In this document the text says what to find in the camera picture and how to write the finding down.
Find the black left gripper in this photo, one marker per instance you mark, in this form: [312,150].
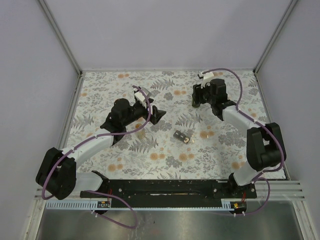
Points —
[156,115]

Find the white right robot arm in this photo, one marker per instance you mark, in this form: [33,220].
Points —
[265,150]

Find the green pill bottle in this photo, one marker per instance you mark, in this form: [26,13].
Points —
[195,103]

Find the white cable duct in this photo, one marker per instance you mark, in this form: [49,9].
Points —
[153,202]

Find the left aluminium corner post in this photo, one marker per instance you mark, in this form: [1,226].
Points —
[59,35]

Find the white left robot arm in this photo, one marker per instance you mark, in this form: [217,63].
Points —
[58,175]

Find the aluminium frame rail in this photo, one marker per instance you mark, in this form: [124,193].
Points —
[290,190]

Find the aluminium corner post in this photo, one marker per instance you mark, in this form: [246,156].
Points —
[59,35]
[275,35]

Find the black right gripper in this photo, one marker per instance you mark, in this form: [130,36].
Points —
[198,91]

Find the floral table mat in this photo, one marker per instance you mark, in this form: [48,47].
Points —
[159,155]

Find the grey weekly pill organizer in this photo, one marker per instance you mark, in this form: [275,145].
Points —
[184,137]

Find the clear pill bottle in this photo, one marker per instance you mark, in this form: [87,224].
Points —
[140,133]

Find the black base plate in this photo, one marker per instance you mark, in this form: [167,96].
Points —
[201,189]

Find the right aluminium corner post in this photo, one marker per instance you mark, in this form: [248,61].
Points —
[275,35]

